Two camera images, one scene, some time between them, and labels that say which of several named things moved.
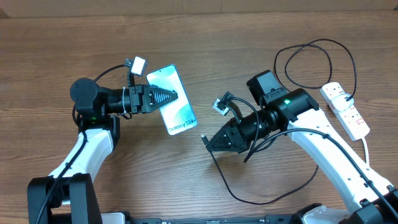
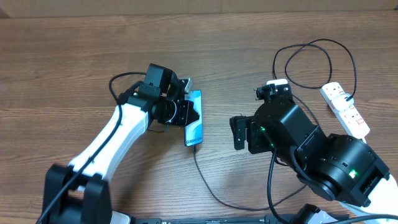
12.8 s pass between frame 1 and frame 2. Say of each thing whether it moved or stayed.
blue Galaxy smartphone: moved
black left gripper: moved
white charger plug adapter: stayed
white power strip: stayed
